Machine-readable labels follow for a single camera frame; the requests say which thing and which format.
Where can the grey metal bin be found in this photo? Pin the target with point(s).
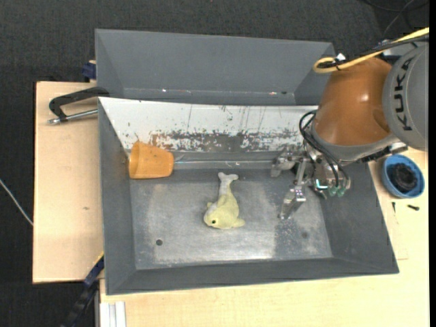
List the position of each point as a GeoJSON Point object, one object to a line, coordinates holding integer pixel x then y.
{"type": "Point", "coordinates": [204, 237]}

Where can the orange plastic cup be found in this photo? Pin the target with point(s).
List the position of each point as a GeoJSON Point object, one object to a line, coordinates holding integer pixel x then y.
{"type": "Point", "coordinates": [150, 161]}

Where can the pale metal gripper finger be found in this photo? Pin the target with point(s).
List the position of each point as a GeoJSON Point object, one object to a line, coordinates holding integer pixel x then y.
{"type": "Point", "coordinates": [292, 203]}
{"type": "Point", "coordinates": [281, 165]}

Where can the yellow plush toy dolphin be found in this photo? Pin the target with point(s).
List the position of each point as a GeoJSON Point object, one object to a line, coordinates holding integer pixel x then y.
{"type": "Point", "coordinates": [225, 210]}

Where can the black ribbed round part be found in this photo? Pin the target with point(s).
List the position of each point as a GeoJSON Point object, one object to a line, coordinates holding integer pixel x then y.
{"type": "Point", "coordinates": [405, 177]}

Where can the small black screw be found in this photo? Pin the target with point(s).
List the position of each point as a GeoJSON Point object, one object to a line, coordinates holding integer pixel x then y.
{"type": "Point", "coordinates": [413, 207]}

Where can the blue round bowl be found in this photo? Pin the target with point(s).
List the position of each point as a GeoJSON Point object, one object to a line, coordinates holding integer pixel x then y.
{"type": "Point", "coordinates": [388, 179]}

